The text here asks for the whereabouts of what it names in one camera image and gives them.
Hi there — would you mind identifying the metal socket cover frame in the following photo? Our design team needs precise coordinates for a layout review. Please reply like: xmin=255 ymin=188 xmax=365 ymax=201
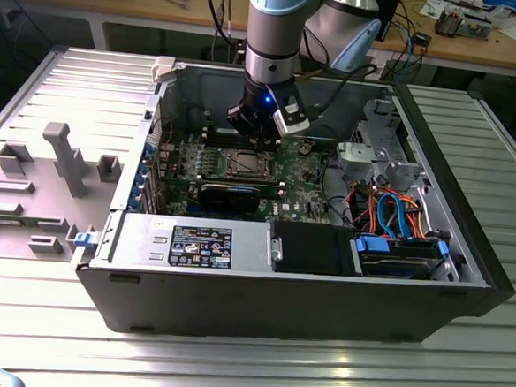
xmin=226 ymin=149 xmax=273 ymax=178

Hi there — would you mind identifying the CPU socket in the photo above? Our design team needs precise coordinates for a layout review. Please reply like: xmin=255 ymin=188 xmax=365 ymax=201
xmin=224 ymin=146 xmax=276 ymax=178

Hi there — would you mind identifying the green motherboard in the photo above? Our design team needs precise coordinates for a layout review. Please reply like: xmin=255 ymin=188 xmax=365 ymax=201
xmin=148 ymin=126 xmax=349 ymax=231

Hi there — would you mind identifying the silver metal drive cage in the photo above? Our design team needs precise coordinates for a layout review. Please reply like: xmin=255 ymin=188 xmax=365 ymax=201
xmin=333 ymin=96 xmax=429 ymax=193

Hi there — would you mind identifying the wooden workbench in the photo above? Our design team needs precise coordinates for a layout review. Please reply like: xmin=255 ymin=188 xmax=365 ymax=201
xmin=0 ymin=0 xmax=516 ymax=82

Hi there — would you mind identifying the black plastic shroud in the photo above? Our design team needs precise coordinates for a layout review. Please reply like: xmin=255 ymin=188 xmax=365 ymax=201
xmin=266 ymin=220 xmax=359 ymax=279

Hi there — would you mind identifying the black upright box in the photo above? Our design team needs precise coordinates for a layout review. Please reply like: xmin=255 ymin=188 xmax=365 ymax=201
xmin=374 ymin=0 xmax=401 ymax=44

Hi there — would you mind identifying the silver power supply with label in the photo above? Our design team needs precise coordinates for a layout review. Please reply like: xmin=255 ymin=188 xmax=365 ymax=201
xmin=91 ymin=210 xmax=279 ymax=280

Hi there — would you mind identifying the black and silver PC case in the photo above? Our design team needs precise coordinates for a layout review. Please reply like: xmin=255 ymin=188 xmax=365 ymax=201
xmin=71 ymin=50 xmax=516 ymax=361

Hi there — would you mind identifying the hard disk in blue carrier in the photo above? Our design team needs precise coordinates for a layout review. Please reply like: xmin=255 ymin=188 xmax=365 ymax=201
xmin=349 ymin=234 xmax=452 ymax=284

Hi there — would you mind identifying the blue plastic case latch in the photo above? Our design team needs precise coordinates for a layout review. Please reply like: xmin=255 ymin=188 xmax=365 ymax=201
xmin=72 ymin=231 xmax=98 ymax=249

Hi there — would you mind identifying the copper heat sink cooler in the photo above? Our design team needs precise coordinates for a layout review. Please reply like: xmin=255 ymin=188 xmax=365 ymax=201
xmin=434 ymin=5 xmax=466 ymax=40

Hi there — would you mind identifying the grey metal part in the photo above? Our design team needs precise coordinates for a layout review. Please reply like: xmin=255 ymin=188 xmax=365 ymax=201
xmin=461 ymin=12 xmax=493 ymax=41

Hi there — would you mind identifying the grey parts rack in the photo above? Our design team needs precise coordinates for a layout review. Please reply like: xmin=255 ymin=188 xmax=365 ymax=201
xmin=0 ymin=117 xmax=127 ymax=268

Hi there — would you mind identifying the blue cardboard box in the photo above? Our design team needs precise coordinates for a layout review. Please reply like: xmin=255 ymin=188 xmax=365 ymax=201
xmin=482 ymin=0 xmax=516 ymax=14

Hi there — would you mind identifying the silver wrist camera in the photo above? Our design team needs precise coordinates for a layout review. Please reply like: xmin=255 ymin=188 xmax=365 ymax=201
xmin=262 ymin=83 xmax=315 ymax=140

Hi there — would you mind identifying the orange wire bundle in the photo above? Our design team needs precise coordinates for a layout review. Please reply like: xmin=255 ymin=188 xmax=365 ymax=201
xmin=345 ymin=181 xmax=435 ymax=241

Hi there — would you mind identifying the blue flat wire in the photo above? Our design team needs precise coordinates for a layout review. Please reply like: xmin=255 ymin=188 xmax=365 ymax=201
xmin=375 ymin=189 xmax=418 ymax=243

